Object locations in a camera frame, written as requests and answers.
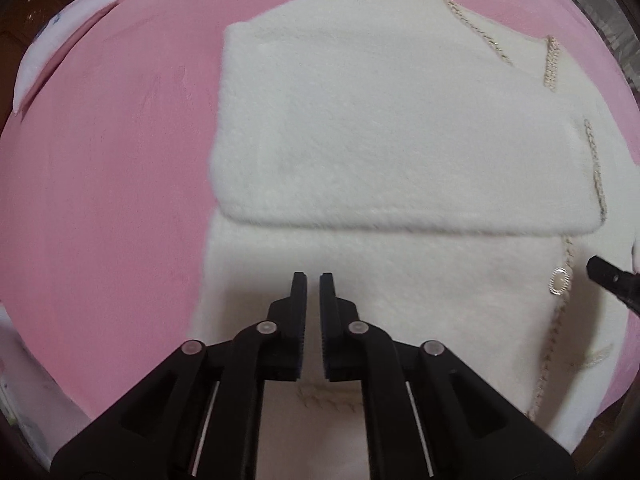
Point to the white fuzzy cardigan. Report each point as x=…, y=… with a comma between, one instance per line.
x=453, y=175

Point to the beige lace-covered furniture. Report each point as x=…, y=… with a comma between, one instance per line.
x=617, y=23

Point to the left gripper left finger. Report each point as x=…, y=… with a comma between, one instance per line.
x=197, y=414

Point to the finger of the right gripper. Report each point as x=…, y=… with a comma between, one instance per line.
x=625, y=286

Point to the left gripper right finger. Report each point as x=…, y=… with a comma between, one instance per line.
x=428, y=415

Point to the small white printed pillow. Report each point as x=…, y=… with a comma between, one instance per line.
x=52, y=44

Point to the colourful printed box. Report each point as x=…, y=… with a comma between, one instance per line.
x=32, y=400

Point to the pink plush bed blanket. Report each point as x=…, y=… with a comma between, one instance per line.
x=105, y=197

